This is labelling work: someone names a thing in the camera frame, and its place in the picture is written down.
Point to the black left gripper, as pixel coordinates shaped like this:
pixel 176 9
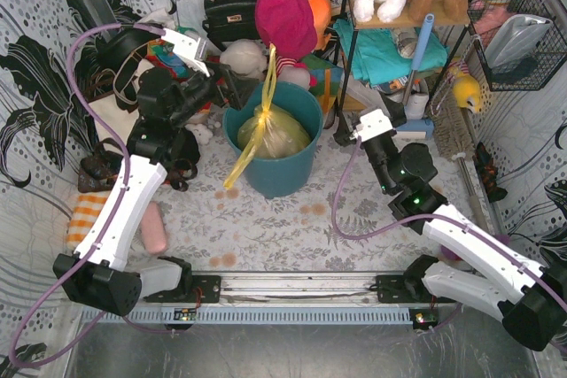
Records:
pixel 220 84

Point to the yellow-green trash bag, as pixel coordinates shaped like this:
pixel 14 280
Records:
pixel 272 132

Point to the teal plastic trash bin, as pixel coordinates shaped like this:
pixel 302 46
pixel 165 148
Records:
pixel 279 177

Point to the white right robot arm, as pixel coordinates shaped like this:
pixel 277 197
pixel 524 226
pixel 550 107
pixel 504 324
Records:
pixel 526 297

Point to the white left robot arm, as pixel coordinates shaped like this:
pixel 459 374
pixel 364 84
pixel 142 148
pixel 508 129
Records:
pixel 156 141

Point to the magenta fabric bag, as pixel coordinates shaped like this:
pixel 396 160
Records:
pixel 288 25

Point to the colourful striped bag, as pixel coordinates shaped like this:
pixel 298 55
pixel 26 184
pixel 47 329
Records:
pixel 160 54

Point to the cream canvas tote bag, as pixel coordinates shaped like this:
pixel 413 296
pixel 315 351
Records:
pixel 121 121

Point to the dark brown leather bag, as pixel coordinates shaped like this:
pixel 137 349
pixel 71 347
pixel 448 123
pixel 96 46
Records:
pixel 99 171

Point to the white plush lamb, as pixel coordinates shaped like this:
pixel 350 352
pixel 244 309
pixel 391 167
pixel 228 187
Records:
pixel 245 58

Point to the pink striped plush doll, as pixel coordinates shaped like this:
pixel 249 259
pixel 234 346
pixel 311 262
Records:
pixel 295 72

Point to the rainbow striped box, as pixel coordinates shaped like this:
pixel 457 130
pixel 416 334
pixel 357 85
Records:
pixel 325 82

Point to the teal folded cloth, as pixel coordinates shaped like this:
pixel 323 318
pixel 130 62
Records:
pixel 376 59

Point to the black leather handbag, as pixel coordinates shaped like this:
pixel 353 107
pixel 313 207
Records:
pixel 230 21

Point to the beige chenille mop head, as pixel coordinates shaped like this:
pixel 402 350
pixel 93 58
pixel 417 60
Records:
pixel 450 132

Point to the grey patterned pouch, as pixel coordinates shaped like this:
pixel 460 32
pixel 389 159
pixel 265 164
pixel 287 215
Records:
pixel 405 41

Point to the yellow plush duck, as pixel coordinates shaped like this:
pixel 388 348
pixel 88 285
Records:
pixel 465 87

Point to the black orange toy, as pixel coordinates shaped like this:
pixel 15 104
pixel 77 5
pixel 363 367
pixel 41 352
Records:
pixel 487 172

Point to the orange plush toy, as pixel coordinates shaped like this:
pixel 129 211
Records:
pixel 321 10

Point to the black metal shelf rack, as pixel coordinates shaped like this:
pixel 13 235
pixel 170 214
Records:
pixel 404 20

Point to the pink rolled towel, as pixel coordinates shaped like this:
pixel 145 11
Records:
pixel 153 232

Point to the silver foil pouch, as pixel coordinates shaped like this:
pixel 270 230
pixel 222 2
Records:
pixel 516 38

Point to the orange white checked cloth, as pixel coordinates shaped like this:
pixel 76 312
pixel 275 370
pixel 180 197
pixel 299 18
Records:
pixel 88 207

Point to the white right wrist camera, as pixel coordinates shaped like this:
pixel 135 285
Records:
pixel 370 125

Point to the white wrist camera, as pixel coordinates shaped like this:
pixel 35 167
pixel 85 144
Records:
pixel 190 48
pixel 370 125

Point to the blue handled mop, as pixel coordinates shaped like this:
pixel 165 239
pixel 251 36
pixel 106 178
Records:
pixel 422 41

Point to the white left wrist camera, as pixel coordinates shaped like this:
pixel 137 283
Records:
pixel 190 48

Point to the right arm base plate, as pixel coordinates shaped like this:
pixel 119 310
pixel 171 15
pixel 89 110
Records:
pixel 396 289

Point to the black wire basket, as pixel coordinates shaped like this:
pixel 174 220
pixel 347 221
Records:
pixel 536 69

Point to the aluminium mounting rail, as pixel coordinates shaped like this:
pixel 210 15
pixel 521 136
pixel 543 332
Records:
pixel 297 285

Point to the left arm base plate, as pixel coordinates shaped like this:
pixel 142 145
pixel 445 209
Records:
pixel 205 289

